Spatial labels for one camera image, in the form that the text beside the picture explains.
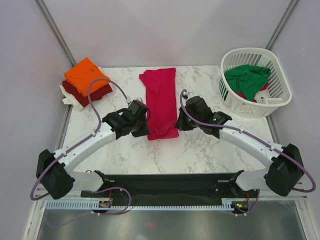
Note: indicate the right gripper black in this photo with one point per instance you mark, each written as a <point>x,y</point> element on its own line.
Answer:
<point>182,126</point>

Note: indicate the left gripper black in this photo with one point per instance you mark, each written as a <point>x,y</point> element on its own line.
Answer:
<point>144,132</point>

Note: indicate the pink red t shirt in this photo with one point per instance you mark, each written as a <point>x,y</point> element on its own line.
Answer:
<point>160,92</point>

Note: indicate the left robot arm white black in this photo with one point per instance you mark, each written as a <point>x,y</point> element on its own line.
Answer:
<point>55,170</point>

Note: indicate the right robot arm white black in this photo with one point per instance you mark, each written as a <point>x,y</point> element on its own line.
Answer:
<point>282,164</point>

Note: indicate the red garment under green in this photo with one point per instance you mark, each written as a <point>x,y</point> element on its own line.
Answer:
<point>248,90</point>

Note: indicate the folded dark red t shirt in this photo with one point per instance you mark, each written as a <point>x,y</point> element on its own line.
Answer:
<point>83,100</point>

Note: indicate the folded white t shirt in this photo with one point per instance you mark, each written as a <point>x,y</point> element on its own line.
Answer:
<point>69,99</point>

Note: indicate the green t shirt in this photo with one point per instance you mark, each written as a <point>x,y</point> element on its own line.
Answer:
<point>246,73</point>

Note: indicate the folded orange t shirt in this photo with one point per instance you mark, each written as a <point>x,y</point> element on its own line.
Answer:
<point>83,74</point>

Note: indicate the white plastic laundry basket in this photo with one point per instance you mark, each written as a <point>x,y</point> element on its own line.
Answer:
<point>275,93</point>

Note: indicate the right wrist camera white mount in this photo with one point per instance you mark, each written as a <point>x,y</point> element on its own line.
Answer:
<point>187,95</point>

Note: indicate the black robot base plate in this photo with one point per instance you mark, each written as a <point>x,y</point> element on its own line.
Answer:
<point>171,189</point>

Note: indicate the white slotted cable duct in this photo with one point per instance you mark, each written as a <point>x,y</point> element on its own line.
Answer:
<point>225,205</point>

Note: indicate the aluminium frame rail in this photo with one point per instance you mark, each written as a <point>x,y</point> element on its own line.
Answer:
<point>40,192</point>

